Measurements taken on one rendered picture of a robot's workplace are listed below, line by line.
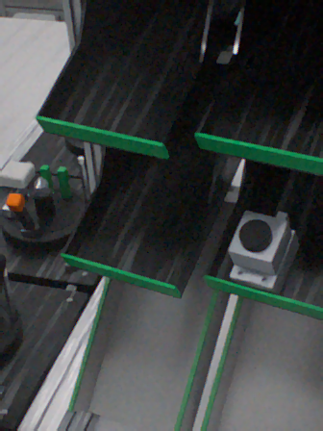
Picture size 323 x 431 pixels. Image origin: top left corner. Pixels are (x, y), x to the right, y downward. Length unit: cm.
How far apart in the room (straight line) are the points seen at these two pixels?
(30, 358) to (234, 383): 28
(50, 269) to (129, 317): 27
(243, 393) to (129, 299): 17
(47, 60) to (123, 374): 117
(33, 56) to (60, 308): 100
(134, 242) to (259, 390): 22
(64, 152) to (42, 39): 70
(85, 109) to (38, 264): 49
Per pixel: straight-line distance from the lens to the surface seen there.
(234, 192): 93
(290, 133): 78
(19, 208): 125
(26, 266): 129
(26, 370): 114
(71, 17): 89
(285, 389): 99
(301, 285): 86
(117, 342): 104
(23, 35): 222
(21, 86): 199
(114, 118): 82
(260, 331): 99
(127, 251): 91
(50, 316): 120
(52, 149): 154
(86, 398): 104
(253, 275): 84
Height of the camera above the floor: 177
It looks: 37 degrees down
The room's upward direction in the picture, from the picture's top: 5 degrees counter-clockwise
